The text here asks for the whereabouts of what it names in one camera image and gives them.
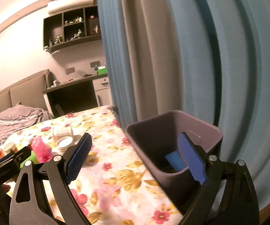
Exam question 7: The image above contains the pink plastic bag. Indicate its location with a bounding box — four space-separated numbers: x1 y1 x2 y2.
31 136 53 163

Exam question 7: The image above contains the blue foam net sleeve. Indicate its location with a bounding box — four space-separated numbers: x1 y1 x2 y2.
165 151 187 172

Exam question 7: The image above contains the purple plastic trash bin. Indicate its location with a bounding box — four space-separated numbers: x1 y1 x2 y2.
126 110 223 214

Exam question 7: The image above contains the orange patterned paper cup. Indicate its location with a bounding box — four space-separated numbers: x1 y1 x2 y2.
2 142 18 154

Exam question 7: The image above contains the green foam net sleeve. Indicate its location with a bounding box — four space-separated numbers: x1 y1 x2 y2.
20 150 39 169

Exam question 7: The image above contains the purple striped duvet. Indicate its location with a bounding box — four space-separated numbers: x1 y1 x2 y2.
0 104 52 145

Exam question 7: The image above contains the upright checked paper cup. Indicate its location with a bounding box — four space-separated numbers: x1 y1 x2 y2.
57 136 74 153

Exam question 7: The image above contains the lying checked paper cup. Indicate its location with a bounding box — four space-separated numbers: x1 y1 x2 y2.
52 126 74 142

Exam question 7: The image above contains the floral bed sheet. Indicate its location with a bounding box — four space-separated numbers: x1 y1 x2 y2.
0 106 182 224

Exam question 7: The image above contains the grey padded headboard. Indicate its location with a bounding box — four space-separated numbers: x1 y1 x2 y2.
0 69 50 113

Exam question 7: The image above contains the white drawer cabinet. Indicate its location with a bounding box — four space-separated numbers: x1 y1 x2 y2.
92 77 112 106

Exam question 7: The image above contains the green box on desk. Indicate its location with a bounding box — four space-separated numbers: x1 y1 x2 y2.
97 66 108 75

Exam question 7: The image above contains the blue and grey curtain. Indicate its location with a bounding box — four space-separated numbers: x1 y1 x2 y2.
97 0 270 209

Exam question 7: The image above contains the white air conditioner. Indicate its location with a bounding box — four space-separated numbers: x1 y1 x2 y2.
47 0 94 16

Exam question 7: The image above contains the grey wall socket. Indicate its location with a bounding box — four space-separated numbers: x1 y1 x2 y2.
90 61 101 68
65 67 75 75

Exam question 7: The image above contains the dark wall shelf unit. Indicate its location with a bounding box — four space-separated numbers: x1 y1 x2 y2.
43 6 101 53

